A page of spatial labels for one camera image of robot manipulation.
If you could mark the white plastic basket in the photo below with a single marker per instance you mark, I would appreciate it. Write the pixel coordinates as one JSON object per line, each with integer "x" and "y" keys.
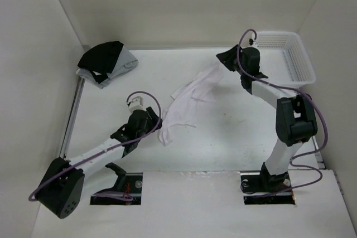
{"x": 284, "y": 59}

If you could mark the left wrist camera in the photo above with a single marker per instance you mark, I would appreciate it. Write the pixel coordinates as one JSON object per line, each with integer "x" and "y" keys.
{"x": 136, "y": 104}

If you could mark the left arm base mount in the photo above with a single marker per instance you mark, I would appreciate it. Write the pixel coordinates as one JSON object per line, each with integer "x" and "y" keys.
{"x": 126, "y": 190}

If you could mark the white tank top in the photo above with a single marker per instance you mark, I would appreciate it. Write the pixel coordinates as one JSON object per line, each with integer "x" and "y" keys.
{"x": 188, "y": 99}

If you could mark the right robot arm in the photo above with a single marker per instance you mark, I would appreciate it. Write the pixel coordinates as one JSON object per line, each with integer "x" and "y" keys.
{"x": 295, "y": 120}

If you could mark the grey folded tank top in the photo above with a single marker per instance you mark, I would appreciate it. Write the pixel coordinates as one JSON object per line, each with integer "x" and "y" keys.
{"x": 126, "y": 62}

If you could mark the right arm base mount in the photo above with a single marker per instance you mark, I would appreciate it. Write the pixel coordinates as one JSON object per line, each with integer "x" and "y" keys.
{"x": 261, "y": 189}

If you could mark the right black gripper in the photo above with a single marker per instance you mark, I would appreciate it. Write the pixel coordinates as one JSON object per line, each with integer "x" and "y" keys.
{"x": 227, "y": 57}

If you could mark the black folded tank top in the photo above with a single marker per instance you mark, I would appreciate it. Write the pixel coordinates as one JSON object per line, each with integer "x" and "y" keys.
{"x": 101, "y": 60}

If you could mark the aluminium table rail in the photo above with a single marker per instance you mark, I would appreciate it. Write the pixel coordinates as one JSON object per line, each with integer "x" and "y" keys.
{"x": 311, "y": 160}
{"x": 68, "y": 130}

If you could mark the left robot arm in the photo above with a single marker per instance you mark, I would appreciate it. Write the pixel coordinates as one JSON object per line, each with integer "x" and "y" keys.
{"x": 61, "y": 187}

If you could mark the left aluminium table rail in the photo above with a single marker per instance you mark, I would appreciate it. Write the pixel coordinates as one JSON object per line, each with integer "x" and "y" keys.
{"x": 68, "y": 130}

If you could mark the right aluminium table rail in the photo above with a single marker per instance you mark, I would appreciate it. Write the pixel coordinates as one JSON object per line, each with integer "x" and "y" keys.
{"x": 311, "y": 160}

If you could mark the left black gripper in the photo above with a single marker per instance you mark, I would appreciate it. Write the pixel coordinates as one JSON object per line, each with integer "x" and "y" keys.
{"x": 152, "y": 120}

